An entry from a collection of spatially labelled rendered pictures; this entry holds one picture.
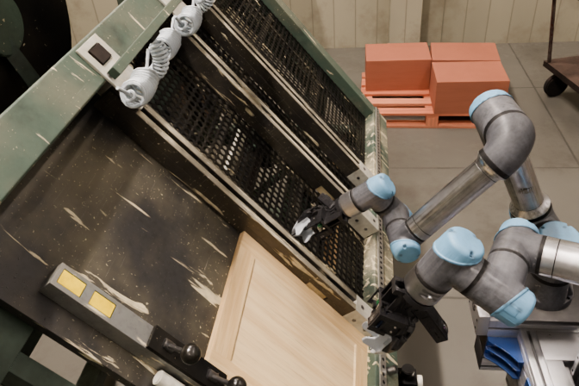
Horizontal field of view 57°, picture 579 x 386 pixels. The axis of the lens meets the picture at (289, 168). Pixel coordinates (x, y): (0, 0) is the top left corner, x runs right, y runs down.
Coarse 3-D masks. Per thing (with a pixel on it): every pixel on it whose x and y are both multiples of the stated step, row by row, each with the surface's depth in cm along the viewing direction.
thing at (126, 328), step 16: (48, 288) 95; (64, 288) 96; (96, 288) 101; (64, 304) 97; (80, 304) 97; (96, 320) 99; (112, 320) 100; (128, 320) 103; (112, 336) 102; (128, 336) 101; (144, 336) 104; (144, 352) 104; (160, 368) 106; (192, 384) 108
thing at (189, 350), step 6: (168, 342) 105; (168, 348) 104; (174, 348) 102; (180, 348) 100; (186, 348) 96; (192, 348) 96; (198, 348) 97; (180, 354) 96; (186, 354) 95; (192, 354) 95; (198, 354) 96; (186, 360) 95; (192, 360) 96; (198, 360) 97
